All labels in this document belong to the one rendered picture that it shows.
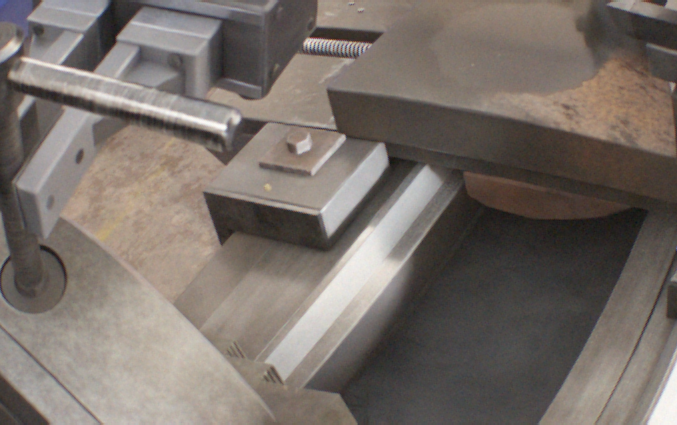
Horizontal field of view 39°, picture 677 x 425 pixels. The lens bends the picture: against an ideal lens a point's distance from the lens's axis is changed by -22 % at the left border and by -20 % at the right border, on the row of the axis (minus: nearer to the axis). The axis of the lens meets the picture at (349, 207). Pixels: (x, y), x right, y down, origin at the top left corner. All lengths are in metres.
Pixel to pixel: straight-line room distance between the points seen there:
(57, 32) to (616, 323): 0.56
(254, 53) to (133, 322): 0.11
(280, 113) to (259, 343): 0.27
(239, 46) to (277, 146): 0.64
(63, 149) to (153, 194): 2.34
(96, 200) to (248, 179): 1.79
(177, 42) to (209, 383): 0.13
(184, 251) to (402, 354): 1.49
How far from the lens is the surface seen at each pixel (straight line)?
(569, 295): 1.05
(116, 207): 2.72
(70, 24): 0.42
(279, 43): 0.41
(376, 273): 0.94
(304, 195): 0.98
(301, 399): 0.43
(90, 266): 0.41
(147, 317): 0.41
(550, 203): 0.97
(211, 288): 0.99
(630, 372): 0.81
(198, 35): 0.39
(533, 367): 0.98
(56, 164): 0.36
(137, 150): 2.91
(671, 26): 0.73
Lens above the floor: 1.43
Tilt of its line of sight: 36 degrees down
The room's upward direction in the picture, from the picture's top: 15 degrees counter-clockwise
